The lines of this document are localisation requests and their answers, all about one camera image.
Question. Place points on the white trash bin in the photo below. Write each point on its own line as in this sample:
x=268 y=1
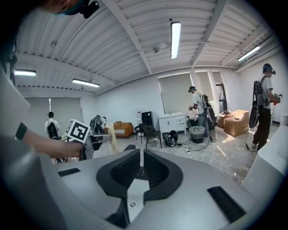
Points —
x=284 y=120

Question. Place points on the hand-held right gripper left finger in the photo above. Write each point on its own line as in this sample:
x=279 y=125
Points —
x=85 y=179

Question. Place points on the white bathtub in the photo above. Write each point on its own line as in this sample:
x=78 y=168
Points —
x=265 y=161

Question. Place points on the person's head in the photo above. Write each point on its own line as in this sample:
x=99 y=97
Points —
x=65 y=5

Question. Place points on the person's left forearm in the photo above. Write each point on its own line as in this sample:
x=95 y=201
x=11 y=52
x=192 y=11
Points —
x=56 y=146

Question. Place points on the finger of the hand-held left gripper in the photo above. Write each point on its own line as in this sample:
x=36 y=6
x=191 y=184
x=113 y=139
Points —
x=104 y=138

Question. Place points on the woven laundry basket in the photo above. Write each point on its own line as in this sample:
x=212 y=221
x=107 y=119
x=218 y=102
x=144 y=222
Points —
x=196 y=134

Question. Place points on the ceiling tube light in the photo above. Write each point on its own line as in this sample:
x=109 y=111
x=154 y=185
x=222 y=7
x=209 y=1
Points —
x=248 y=53
x=85 y=83
x=175 y=40
x=24 y=72

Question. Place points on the white power strip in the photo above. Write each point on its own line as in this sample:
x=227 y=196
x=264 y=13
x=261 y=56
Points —
x=188 y=151

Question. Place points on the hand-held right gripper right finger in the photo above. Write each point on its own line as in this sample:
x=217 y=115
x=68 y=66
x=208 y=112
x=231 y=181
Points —
x=198 y=179

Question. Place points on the black white backpack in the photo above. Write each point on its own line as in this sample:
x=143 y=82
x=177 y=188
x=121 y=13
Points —
x=169 y=139

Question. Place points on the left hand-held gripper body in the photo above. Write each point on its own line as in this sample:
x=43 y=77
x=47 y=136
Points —
x=77 y=131

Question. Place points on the black folding chair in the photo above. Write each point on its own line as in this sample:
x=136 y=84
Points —
x=138 y=128

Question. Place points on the black head-worn camera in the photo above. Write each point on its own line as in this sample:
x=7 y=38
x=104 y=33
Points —
x=90 y=9

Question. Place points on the black water dispenser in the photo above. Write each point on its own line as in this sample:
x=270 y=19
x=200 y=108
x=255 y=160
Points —
x=147 y=119

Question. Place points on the white appliance red label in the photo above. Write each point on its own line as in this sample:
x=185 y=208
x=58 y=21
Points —
x=138 y=116

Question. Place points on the black wicker chair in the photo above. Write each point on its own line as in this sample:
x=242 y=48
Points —
x=150 y=131

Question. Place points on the large cardboard box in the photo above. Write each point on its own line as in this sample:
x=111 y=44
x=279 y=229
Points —
x=236 y=125

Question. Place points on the cream tube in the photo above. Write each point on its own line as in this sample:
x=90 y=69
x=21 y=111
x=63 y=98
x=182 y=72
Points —
x=115 y=147

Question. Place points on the orange sofa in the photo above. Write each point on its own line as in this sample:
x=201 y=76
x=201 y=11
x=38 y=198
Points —
x=126 y=131

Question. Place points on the white vanity cabinet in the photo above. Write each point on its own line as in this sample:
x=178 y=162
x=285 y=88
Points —
x=171 y=123

